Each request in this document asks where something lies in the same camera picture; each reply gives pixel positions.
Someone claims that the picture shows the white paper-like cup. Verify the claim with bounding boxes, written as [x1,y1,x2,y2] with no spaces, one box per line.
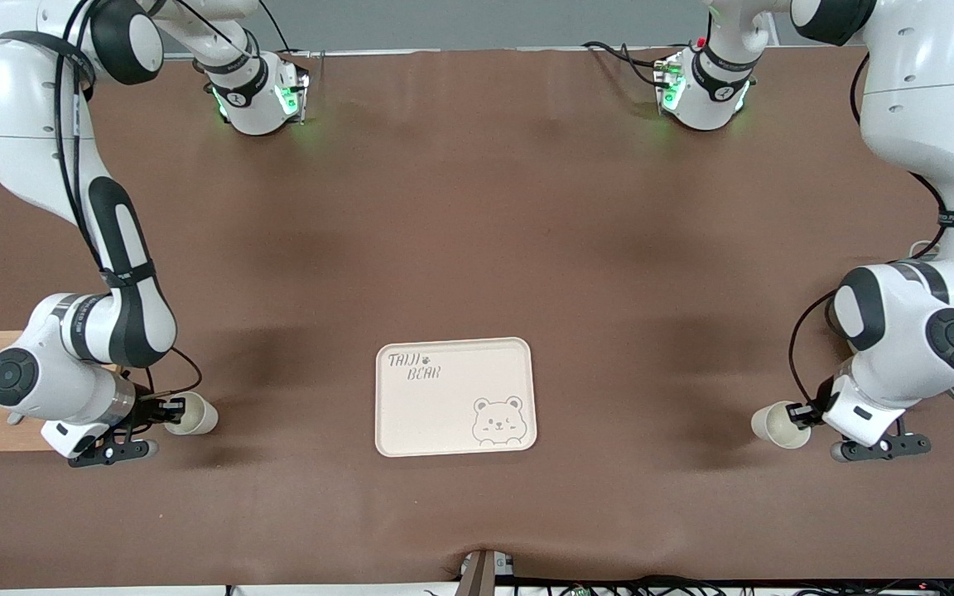
[164,392,219,437]
[750,401,812,450]

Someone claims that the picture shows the cream bear print tray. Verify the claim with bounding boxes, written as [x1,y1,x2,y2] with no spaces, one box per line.
[374,337,538,458]

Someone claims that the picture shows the brown table mat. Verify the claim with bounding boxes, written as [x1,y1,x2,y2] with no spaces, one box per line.
[0,46,954,590]

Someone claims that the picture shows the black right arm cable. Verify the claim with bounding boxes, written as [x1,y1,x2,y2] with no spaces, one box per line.
[55,0,205,398]

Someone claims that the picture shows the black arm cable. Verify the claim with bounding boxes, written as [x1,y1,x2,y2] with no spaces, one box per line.
[55,0,205,398]
[788,50,954,411]

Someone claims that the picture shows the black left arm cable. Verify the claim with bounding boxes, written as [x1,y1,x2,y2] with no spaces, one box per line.
[788,50,954,411]

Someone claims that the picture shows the grey table edge bracket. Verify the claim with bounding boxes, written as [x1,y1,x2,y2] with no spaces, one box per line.
[456,548,518,596]

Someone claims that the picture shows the black base cable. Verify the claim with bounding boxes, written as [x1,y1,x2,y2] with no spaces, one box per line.
[582,40,672,88]

